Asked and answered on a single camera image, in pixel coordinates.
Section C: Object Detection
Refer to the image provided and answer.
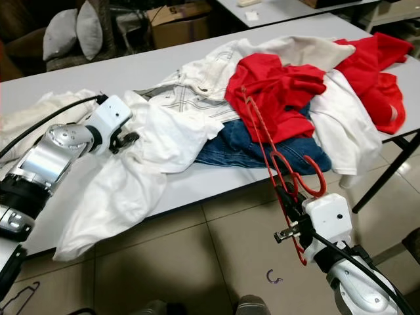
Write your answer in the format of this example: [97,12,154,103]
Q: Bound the red plastic hanger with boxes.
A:
[240,85,329,266]

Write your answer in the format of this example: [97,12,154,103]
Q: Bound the grey robot left leg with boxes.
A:
[143,299,175,315]

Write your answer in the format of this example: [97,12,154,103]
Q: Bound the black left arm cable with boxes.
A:
[0,94,109,161]

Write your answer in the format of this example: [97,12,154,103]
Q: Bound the grey table black legs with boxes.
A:
[0,12,420,260]

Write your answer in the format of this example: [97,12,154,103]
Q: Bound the small grey table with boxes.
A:
[213,0,381,28]

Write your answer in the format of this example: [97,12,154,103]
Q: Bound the white cotton jacket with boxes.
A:
[308,69,385,177]

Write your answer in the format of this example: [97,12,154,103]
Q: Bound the grey pillow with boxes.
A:
[75,0,104,61]
[43,9,79,62]

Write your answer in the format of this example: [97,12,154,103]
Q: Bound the small purple hook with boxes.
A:
[266,269,284,285]

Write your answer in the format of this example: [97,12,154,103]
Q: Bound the black wire hanger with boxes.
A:
[2,281,41,314]

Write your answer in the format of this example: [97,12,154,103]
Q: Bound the white t-shirt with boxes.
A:
[52,91,227,262]

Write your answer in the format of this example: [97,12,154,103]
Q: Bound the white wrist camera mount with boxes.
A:
[302,192,354,245]
[82,94,133,150]

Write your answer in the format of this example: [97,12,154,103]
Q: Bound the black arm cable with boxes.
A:
[0,94,109,161]
[315,230,417,315]

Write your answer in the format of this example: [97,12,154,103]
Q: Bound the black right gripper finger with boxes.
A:
[282,184,310,219]
[276,185,303,225]

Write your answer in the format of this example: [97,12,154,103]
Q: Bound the red shirt pale stripe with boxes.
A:
[333,31,414,135]

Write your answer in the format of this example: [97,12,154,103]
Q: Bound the dark brown wicker sofa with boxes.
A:
[0,0,116,83]

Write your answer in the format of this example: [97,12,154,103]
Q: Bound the brown cardboard box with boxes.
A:
[148,3,211,50]

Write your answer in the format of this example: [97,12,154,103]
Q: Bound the blue denim jeans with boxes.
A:
[194,118,334,175]

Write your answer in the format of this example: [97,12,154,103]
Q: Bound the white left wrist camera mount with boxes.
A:
[82,94,133,150]

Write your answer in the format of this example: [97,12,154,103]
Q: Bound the grey robot right leg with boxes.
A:
[235,294,273,315]

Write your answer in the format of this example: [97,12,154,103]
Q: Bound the pale denim jacket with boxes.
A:
[141,39,257,125]

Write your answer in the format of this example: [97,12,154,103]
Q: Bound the grey robot leg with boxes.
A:
[235,294,273,315]
[143,299,175,315]

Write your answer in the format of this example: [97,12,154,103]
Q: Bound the crumpled red polo shirt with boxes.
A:
[224,52,329,144]

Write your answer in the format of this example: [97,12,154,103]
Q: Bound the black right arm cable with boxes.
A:
[315,230,417,315]

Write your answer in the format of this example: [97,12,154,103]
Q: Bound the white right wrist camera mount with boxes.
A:
[302,192,354,245]

